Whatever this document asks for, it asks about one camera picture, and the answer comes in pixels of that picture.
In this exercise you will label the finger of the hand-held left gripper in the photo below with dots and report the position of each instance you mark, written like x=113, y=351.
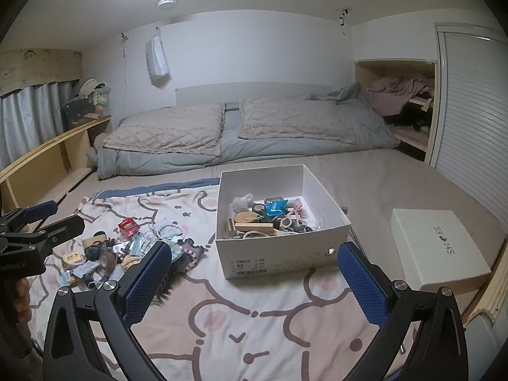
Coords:
x=61, y=230
x=39, y=210

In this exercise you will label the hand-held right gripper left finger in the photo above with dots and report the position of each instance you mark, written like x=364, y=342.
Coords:
x=149, y=281

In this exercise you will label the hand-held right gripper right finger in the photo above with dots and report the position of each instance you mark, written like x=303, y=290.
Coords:
x=363, y=281

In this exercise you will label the brown hair claw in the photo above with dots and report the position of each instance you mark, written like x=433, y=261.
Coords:
x=166, y=291

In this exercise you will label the white shoe box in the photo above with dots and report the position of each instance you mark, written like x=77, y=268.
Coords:
x=278, y=256

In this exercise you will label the blue ice pack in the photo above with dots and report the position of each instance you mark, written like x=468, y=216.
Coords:
x=276, y=207

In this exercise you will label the person's left hand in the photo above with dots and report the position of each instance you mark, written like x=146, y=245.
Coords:
x=22, y=301

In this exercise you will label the small yellow round case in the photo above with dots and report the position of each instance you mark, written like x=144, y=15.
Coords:
x=72, y=259

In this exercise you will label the kraft paper tape roll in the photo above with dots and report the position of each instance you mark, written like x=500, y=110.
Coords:
x=93, y=242

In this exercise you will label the blue striped packet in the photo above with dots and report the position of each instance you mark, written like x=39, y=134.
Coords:
x=141, y=245

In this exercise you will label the dark knitted scrunchie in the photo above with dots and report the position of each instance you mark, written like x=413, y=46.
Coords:
x=94, y=252

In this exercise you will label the floral fabric pouch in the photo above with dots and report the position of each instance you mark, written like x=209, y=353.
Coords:
x=176, y=250

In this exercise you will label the wooden bedside shelf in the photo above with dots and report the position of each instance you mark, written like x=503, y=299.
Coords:
x=43, y=166

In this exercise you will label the dark brown tape roll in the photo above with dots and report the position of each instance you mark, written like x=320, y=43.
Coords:
x=108, y=258

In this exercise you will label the pink and black crochet piece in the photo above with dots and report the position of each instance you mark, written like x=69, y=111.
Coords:
x=193, y=254

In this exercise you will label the clear packet of white rings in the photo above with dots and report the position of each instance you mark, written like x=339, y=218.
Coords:
x=167, y=231

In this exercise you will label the small red box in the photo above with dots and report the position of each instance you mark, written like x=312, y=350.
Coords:
x=128, y=227

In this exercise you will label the metal back scratcher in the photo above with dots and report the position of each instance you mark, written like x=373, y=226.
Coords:
x=349, y=222

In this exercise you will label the bunch of green clothes pegs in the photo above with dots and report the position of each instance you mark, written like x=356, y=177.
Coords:
x=305, y=228

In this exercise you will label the cream shoe box lid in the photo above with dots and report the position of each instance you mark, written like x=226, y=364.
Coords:
x=436, y=250

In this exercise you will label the pink scissors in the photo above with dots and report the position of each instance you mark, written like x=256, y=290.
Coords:
x=291, y=222

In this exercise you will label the grey curtain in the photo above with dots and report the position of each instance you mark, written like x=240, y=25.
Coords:
x=31, y=115

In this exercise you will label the printed blanket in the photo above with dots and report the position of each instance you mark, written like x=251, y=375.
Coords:
x=238, y=325

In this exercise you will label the pink hair clip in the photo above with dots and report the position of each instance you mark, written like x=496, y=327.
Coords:
x=298, y=204

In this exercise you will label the dark handbag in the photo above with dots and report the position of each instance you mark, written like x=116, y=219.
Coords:
x=77, y=111

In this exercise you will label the round wooden holder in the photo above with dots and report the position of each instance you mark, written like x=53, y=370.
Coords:
x=245, y=218

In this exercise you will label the wooden block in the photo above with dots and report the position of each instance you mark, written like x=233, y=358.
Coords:
x=254, y=228

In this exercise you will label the grey duvet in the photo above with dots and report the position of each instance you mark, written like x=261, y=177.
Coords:
x=166, y=164

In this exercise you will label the white crumpled tissue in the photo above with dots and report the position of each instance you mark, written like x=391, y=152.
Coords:
x=242, y=202

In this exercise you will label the green plush toy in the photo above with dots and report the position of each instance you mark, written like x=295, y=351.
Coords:
x=102, y=97

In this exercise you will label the white brimmed hat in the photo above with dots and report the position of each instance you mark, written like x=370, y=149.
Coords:
x=89, y=86

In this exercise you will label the beige cartoon curtain valance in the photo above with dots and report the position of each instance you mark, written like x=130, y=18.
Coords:
x=39, y=71

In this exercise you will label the beige quilted pillow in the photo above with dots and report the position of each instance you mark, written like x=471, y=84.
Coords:
x=297, y=121
x=166, y=129

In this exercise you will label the dark clothes pile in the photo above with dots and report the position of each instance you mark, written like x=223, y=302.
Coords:
x=408, y=119

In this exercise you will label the pink clothes pile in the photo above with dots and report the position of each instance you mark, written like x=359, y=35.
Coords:
x=389, y=95

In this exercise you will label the white louvred door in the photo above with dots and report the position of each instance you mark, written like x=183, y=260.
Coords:
x=472, y=127

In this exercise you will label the hanging white bag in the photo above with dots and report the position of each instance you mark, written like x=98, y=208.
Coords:
x=157, y=55

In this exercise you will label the round ceiling smoke detector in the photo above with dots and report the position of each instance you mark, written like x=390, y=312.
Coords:
x=166, y=2

